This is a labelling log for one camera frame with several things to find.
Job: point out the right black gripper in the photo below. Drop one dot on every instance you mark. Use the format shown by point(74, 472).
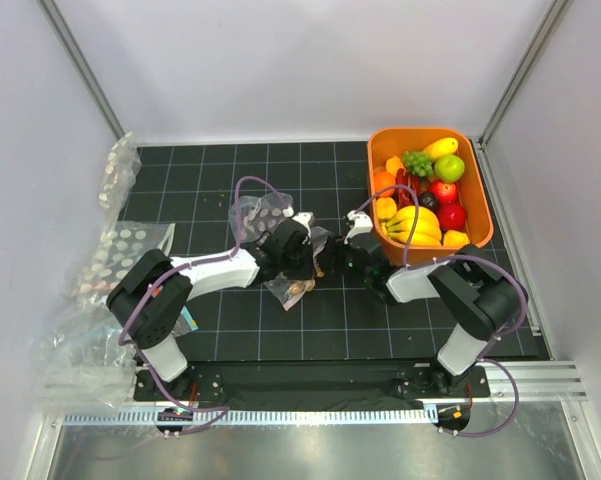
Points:
point(327, 254)

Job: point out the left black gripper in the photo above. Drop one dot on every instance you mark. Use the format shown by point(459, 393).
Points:
point(307, 269)

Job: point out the brown longan cluster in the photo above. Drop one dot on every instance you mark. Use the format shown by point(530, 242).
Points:
point(299, 287)

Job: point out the pink dotted zip bag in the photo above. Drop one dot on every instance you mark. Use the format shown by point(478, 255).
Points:
point(251, 217)

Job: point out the yellow lemon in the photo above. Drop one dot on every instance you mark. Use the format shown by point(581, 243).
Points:
point(455, 239)

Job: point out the green apple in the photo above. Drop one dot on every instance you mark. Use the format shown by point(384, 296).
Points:
point(449, 168)

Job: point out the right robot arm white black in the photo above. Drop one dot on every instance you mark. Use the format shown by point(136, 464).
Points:
point(485, 300)

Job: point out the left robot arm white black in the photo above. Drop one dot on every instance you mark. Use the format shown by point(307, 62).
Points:
point(148, 300)

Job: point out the white dotted bag with items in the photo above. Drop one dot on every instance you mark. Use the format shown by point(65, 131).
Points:
point(92, 278)

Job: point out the white dotted bag upright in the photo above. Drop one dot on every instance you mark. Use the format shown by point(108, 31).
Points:
point(122, 166)

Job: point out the crumpled clear plastic bag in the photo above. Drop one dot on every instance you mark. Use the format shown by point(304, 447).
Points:
point(81, 368)

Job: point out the yellow bell pepper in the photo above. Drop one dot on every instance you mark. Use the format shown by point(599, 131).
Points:
point(386, 208)

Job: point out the orange fruit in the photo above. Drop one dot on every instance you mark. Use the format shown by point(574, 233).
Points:
point(383, 183)

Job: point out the yellow banana bunch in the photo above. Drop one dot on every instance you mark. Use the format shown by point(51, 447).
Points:
point(420, 226)

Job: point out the black grid mat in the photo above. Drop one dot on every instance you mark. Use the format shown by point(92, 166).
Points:
point(191, 186)

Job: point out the dark purple fruit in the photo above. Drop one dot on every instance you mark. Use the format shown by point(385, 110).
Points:
point(429, 201)

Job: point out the red chili peppers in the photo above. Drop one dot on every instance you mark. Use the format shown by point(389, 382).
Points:
point(412, 182)

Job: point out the orange plastic basket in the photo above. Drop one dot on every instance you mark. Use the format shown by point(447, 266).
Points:
point(387, 142)

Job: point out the red apple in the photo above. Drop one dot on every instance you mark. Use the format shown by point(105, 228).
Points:
point(451, 216)

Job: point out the green grapes bunch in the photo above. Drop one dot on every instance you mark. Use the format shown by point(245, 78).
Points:
point(418, 163)

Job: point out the yellow mango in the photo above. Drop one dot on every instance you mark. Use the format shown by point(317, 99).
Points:
point(442, 147)

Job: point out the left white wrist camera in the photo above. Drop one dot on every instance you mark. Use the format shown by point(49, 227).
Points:
point(304, 218)

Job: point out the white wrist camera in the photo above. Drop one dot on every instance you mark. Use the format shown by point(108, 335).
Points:
point(359, 223)
point(304, 218)

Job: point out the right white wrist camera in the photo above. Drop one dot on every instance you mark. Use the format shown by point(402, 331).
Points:
point(359, 223)

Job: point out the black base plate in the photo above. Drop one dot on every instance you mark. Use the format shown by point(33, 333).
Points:
point(313, 384)

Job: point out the white slotted cable duct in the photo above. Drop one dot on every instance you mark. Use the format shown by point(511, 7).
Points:
point(164, 415)

